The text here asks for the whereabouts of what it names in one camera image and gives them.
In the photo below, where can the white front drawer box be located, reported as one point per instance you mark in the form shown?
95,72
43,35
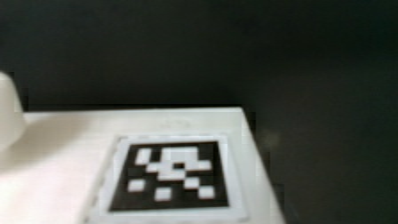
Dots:
136,167

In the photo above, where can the white drawer cabinet frame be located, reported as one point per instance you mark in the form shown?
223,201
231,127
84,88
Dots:
13,124

